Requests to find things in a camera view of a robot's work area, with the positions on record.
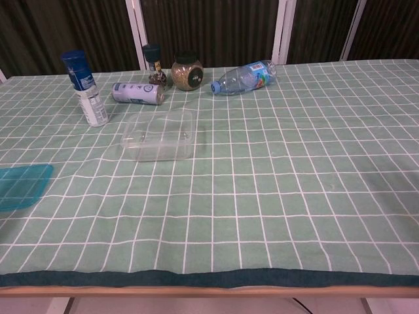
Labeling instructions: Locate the blue plastic lid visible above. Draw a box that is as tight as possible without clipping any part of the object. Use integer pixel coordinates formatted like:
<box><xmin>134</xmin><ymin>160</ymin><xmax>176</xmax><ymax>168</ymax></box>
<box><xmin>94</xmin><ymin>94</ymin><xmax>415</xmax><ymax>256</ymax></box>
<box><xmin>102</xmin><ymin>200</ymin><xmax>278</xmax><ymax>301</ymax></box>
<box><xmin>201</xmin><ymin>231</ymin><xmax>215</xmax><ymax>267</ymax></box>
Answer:
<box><xmin>0</xmin><ymin>164</ymin><xmax>54</xmax><ymax>213</ymax></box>

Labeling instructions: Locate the clear plastic container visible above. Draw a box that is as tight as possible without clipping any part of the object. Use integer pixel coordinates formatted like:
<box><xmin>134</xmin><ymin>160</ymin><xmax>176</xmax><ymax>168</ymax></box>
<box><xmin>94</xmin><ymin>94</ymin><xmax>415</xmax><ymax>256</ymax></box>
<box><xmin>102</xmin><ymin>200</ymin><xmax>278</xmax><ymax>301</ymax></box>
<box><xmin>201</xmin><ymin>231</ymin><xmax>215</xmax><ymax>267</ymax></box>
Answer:
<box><xmin>120</xmin><ymin>109</ymin><xmax>194</xmax><ymax>162</ymax></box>

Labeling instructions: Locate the brown grain jar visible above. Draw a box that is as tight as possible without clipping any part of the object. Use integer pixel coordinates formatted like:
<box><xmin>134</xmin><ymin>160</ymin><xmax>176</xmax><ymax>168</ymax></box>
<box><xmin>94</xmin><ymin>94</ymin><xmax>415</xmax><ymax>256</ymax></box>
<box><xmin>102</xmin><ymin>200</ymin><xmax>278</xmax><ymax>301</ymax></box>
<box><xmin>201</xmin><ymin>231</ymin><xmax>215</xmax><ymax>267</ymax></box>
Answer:
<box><xmin>170</xmin><ymin>51</ymin><xmax>204</xmax><ymax>92</ymax></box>

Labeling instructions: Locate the green checked tablecloth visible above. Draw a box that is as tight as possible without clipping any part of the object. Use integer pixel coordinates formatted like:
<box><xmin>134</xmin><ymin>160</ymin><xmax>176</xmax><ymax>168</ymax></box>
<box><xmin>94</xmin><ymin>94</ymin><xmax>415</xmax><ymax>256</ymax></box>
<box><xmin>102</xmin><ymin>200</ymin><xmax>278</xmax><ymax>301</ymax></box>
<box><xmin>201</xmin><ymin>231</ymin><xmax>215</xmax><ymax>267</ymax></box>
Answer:
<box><xmin>0</xmin><ymin>58</ymin><xmax>419</xmax><ymax>289</ymax></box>

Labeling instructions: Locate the clear plastic water bottle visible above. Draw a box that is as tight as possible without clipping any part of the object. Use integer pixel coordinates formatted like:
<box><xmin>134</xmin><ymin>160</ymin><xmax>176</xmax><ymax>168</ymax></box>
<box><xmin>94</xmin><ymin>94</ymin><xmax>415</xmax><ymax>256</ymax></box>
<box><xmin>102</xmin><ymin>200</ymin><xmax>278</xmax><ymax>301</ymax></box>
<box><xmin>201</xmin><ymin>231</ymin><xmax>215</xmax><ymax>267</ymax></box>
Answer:
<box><xmin>209</xmin><ymin>60</ymin><xmax>278</xmax><ymax>96</ymax></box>

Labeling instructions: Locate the white drink can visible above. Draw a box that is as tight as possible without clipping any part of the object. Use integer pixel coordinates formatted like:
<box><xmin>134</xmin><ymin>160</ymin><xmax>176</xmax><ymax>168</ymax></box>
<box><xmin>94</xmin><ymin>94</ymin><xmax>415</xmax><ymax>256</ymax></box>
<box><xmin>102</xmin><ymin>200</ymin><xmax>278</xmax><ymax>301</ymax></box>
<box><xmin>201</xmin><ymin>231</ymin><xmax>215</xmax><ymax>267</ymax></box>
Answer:
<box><xmin>111</xmin><ymin>82</ymin><xmax>166</xmax><ymax>106</ymax></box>

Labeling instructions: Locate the black-capped pepper grinder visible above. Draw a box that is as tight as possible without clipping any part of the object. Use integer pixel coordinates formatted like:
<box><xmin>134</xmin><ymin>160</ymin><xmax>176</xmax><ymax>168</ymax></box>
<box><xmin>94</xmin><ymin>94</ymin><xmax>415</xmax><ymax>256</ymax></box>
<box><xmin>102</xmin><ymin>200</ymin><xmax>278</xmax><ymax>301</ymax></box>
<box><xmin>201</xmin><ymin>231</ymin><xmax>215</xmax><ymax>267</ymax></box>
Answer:
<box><xmin>142</xmin><ymin>43</ymin><xmax>168</xmax><ymax>88</ymax></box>

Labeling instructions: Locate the dark pleated curtain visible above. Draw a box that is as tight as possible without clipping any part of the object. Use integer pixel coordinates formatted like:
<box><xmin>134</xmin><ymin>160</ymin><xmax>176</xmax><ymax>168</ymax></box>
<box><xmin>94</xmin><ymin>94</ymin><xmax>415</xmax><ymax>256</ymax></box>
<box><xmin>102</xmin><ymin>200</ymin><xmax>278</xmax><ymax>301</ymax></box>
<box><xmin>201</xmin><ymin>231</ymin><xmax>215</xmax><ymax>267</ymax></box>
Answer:
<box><xmin>0</xmin><ymin>0</ymin><xmax>419</xmax><ymax>79</ymax></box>

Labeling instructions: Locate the white bottle with blue cap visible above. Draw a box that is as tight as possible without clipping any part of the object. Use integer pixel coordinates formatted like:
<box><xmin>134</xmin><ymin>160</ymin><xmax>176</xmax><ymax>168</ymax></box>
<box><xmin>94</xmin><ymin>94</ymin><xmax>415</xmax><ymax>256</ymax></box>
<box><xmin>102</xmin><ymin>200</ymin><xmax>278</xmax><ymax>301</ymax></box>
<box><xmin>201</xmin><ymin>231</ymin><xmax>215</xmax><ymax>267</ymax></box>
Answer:
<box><xmin>60</xmin><ymin>50</ymin><xmax>109</xmax><ymax>128</ymax></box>

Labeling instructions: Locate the wooden table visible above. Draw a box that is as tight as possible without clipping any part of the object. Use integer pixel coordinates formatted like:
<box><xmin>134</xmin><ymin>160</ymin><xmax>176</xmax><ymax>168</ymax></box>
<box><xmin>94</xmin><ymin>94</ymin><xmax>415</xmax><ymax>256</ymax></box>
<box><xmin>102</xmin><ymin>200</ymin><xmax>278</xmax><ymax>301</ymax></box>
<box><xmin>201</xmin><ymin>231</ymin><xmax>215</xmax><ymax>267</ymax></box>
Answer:
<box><xmin>0</xmin><ymin>283</ymin><xmax>419</xmax><ymax>299</ymax></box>

